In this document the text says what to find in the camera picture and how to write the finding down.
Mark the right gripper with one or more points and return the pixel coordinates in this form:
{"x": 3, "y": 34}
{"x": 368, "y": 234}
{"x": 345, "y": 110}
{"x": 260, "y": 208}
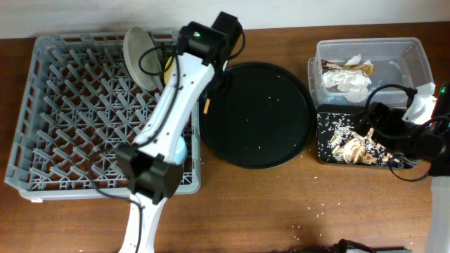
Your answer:
{"x": 376, "y": 109}

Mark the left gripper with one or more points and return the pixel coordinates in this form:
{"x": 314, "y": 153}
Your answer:
{"x": 228, "y": 80}

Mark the wooden chopstick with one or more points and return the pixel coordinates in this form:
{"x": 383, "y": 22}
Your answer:
{"x": 206, "y": 106}

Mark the food scraps with rice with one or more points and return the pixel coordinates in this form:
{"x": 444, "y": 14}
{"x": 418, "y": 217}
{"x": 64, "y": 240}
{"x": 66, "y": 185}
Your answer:
{"x": 355, "y": 147}

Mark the white napkin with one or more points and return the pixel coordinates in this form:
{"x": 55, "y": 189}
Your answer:
{"x": 353, "y": 84}

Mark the gold snack wrapper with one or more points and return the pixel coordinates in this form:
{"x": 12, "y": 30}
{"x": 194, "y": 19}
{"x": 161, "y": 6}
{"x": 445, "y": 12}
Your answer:
{"x": 365, "y": 70}

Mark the yellow bowl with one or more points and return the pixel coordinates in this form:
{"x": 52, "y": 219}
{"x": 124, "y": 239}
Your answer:
{"x": 168, "y": 69}

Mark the grey plate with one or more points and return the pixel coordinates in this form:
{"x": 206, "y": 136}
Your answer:
{"x": 136, "y": 43}

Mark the blue cup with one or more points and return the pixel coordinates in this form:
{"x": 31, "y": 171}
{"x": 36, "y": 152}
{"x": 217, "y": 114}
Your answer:
{"x": 181, "y": 151}

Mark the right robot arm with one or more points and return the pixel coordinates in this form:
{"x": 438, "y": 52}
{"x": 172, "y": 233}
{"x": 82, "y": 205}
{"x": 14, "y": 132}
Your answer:
{"x": 438, "y": 237}

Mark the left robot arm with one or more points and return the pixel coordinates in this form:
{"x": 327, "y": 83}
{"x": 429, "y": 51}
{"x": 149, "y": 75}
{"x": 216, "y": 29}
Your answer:
{"x": 152, "y": 164}

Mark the grey dishwasher rack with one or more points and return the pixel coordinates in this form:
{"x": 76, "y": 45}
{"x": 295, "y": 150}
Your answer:
{"x": 79, "y": 98}

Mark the black rectangular tray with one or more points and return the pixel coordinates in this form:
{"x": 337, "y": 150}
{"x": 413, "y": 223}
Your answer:
{"x": 323, "y": 154}

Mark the clear plastic bin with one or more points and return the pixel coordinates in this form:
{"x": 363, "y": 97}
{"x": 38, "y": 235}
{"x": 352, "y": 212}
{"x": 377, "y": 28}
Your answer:
{"x": 399, "y": 61}

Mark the round black tray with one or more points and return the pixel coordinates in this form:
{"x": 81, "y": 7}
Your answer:
{"x": 265, "y": 120}

